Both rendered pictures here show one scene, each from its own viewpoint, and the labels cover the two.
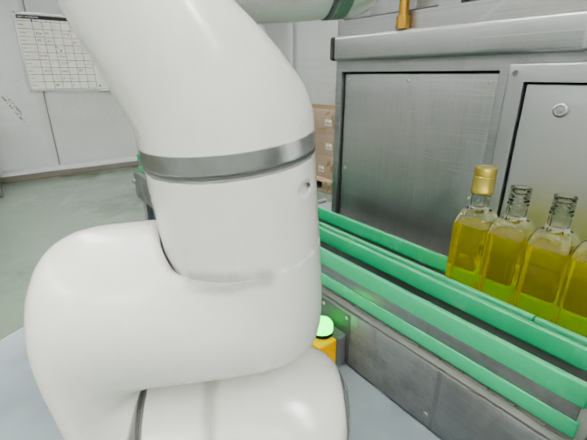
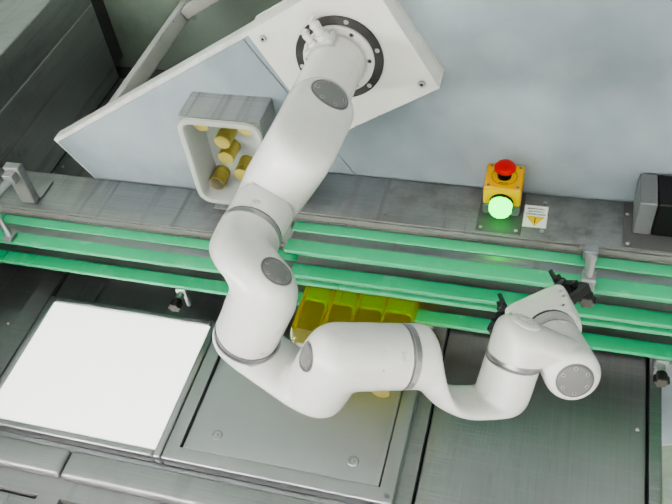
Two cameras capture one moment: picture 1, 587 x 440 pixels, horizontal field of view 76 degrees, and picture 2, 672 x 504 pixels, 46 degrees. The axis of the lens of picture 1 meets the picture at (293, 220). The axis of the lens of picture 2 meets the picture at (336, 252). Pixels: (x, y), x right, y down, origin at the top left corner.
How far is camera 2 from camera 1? 104 cm
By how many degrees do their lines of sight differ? 63
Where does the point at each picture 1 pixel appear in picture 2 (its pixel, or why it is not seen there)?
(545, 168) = (365, 417)
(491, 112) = (420, 476)
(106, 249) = (270, 176)
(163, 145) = (229, 214)
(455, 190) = not seen: hidden behind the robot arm
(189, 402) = not seen: hidden behind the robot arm
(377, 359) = (442, 206)
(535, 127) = (372, 449)
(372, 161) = (582, 436)
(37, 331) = (269, 139)
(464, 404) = (358, 208)
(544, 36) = not seen: outside the picture
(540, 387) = (312, 240)
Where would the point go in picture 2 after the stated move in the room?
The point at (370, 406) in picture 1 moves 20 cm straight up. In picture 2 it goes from (436, 167) to (417, 240)
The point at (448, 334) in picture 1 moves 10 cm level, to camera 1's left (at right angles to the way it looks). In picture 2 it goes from (375, 248) to (404, 223)
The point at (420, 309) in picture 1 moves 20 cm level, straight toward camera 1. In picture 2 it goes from (398, 258) to (337, 186)
